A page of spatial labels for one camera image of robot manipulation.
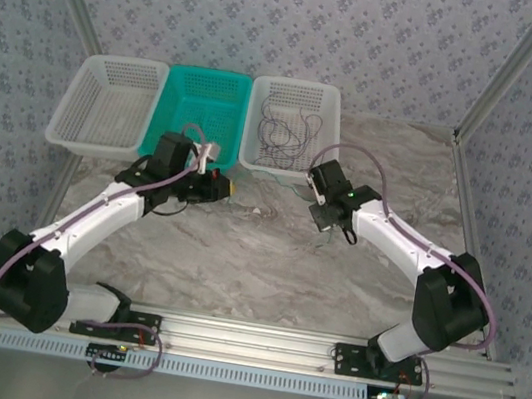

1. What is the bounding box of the white perforated plastic basket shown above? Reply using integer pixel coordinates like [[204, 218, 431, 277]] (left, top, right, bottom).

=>
[[234, 70, 352, 190], [42, 44, 172, 168]]

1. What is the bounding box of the teal perforated plastic basket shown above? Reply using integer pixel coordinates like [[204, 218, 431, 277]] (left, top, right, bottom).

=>
[[135, 58, 256, 181]]

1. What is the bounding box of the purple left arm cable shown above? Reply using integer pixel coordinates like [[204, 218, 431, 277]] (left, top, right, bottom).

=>
[[0, 95, 201, 387]]

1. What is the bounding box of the thin red wire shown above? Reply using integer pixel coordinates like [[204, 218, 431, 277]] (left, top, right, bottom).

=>
[[129, 324, 151, 350], [394, 369, 422, 399]]

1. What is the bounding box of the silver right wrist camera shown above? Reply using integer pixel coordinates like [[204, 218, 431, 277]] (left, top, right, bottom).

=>
[[300, 168, 331, 205]]

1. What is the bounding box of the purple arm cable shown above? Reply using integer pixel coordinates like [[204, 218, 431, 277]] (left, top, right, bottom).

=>
[[273, 138, 522, 399], [0, 95, 201, 387]]

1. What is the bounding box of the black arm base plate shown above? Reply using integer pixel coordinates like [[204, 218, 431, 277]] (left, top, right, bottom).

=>
[[330, 340, 428, 389], [68, 301, 165, 348]]

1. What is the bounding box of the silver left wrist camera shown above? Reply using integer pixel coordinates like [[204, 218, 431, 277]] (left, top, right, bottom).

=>
[[191, 140, 223, 177]]

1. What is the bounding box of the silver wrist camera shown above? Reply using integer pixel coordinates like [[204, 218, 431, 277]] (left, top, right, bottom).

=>
[[300, 168, 331, 205], [191, 140, 223, 177]]

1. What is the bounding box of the white slotted cable duct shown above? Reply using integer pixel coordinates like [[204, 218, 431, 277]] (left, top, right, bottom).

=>
[[0, 324, 387, 399]]

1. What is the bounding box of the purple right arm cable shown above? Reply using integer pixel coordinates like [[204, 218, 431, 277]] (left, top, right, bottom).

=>
[[273, 138, 522, 399]]

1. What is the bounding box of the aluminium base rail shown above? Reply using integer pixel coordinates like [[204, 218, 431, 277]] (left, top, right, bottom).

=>
[[0, 282, 523, 399]]

